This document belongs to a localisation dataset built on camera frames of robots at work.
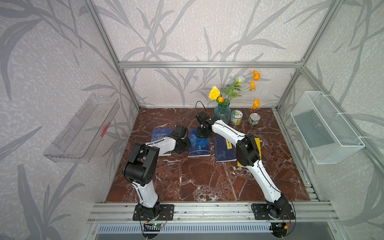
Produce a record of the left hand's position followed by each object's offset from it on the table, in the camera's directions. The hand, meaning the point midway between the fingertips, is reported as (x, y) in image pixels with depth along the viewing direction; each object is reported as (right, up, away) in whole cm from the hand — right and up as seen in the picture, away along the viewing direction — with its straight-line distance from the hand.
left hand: (190, 146), depth 97 cm
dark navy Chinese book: (+23, -2, -1) cm, 23 cm away
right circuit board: (+46, -36, -25) cm, 63 cm away
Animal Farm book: (-22, +8, +7) cm, 25 cm away
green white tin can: (+33, +21, +8) cm, 39 cm away
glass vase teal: (+23, +23, +7) cm, 33 cm away
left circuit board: (-16, -35, -25) cm, 46 cm away
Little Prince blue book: (+7, 0, +1) cm, 7 cm away
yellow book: (+44, +1, -3) cm, 44 cm away
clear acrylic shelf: (-48, +8, -30) cm, 57 cm away
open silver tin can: (+46, +18, +11) cm, 51 cm away
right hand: (+6, +6, +6) cm, 11 cm away
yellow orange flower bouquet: (+26, +35, -5) cm, 44 cm away
